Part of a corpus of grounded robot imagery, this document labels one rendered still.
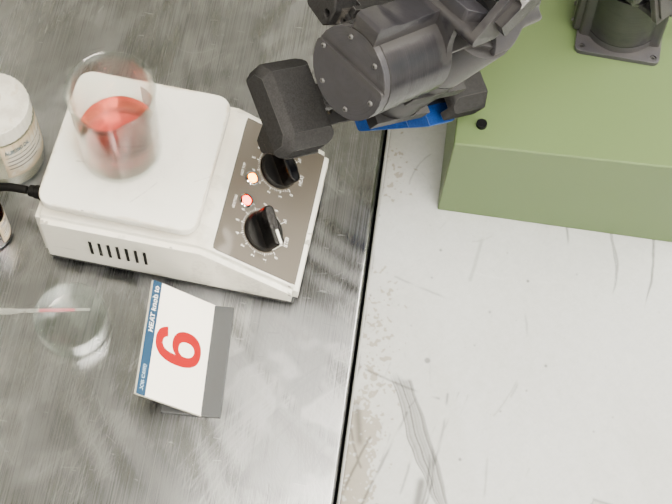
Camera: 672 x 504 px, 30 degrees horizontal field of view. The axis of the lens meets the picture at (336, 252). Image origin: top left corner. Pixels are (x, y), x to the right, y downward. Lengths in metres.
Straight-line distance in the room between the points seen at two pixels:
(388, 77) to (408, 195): 0.32
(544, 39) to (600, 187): 0.12
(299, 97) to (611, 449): 0.36
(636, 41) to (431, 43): 0.28
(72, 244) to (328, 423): 0.24
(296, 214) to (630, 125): 0.26
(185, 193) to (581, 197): 0.31
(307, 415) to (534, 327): 0.19
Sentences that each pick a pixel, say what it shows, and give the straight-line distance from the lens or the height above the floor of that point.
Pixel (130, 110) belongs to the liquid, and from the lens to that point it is 0.93.
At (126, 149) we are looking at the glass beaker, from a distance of 0.89.
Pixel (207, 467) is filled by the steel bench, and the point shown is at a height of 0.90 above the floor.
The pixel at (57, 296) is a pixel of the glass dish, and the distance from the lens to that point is 0.99.
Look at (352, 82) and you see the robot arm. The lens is 0.73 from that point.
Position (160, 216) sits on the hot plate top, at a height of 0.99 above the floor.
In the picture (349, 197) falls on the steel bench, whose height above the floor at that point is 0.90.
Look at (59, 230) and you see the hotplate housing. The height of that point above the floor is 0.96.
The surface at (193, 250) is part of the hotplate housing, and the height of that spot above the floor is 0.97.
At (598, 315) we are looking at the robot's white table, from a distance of 1.01.
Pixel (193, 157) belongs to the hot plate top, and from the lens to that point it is 0.94.
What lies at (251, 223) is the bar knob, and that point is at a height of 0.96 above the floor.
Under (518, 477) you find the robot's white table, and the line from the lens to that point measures 0.95.
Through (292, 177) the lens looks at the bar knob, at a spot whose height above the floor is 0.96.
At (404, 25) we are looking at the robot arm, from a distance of 0.73.
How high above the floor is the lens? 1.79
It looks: 63 degrees down
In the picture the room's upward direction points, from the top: 6 degrees clockwise
